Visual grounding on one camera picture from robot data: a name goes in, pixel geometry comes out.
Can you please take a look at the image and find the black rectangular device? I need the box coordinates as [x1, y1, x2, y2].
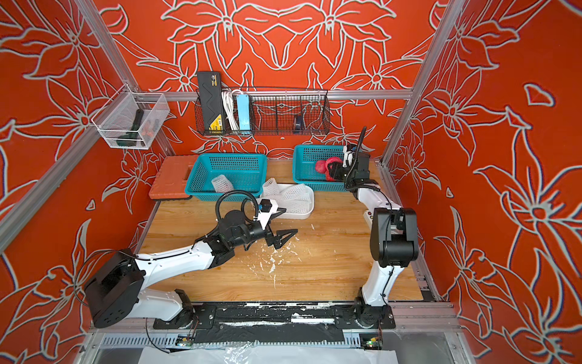
[197, 71, 224, 135]

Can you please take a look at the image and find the teal right plastic basket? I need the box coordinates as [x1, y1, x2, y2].
[293, 145, 346, 193]

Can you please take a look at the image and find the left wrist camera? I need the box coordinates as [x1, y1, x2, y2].
[256, 199, 279, 230]

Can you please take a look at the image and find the orange foam pad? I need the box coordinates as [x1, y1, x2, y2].
[149, 156, 198, 201]

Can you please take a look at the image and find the teal plastic basket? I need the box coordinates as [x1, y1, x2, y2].
[293, 145, 346, 193]
[185, 153, 268, 202]

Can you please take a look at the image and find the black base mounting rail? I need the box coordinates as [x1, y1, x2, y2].
[152, 302, 396, 348]

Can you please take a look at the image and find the black wire wall basket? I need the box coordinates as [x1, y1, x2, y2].
[194, 87, 331, 137]

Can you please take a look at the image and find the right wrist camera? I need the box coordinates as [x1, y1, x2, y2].
[343, 143, 358, 168]

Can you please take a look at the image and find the clear acrylic wall box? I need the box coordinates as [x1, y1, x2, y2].
[91, 84, 170, 150]

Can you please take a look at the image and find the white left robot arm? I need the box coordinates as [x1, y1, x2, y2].
[83, 208, 298, 329]

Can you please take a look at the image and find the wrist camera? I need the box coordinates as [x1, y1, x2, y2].
[256, 199, 279, 230]
[343, 143, 358, 168]

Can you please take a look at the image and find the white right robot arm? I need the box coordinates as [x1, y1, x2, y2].
[326, 151, 420, 329]

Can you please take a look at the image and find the teal left plastic basket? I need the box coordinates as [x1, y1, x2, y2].
[185, 153, 268, 202]

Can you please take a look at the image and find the light blue box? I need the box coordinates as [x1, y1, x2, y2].
[236, 94, 251, 132]

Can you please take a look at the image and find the dark tool in clear box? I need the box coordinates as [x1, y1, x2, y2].
[116, 109, 144, 147]

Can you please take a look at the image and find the white foam net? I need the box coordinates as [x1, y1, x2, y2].
[262, 177, 280, 197]
[278, 184, 314, 215]

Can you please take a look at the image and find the white plastic tray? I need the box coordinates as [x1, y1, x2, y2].
[259, 184, 315, 220]

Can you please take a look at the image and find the white coiled cable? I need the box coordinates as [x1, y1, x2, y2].
[220, 89, 242, 132]

